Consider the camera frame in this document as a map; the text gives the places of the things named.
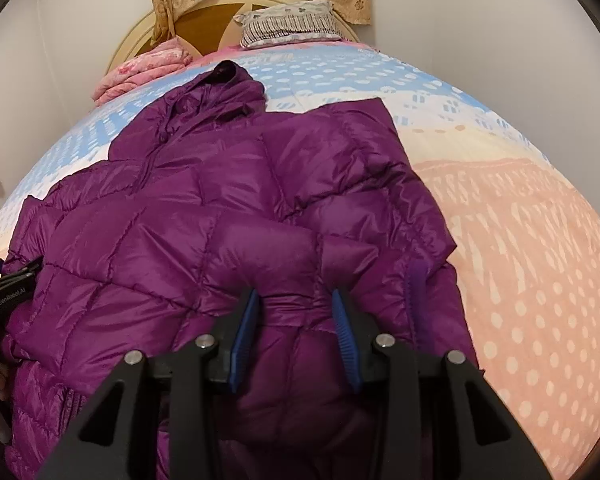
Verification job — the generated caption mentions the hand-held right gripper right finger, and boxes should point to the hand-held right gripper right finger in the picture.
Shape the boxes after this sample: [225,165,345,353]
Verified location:
[331,287,551,480]

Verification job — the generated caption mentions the cream and wood headboard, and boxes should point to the cream and wood headboard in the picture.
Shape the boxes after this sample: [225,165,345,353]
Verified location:
[105,0,361,76]

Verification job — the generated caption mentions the dotted pink and blue bedspread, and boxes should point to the dotted pink and blue bedspread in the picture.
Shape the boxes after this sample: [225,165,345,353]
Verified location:
[0,42,600,480]

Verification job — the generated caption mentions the purple quilted down jacket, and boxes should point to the purple quilted down jacket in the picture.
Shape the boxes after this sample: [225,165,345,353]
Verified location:
[0,60,481,480]

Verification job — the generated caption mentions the striped patterned pillow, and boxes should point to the striped patterned pillow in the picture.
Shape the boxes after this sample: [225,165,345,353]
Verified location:
[232,0,343,48]

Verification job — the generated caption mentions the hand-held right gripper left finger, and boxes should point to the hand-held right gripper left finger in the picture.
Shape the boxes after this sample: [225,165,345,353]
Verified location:
[35,287,261,480]

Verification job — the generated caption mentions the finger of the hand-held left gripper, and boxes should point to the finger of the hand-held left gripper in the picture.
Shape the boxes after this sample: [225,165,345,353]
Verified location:
[0,257,44,291]

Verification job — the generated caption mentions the folded pink floral blanket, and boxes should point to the folded pink floral blanket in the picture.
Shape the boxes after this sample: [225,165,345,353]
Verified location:
[91,39,193,103]

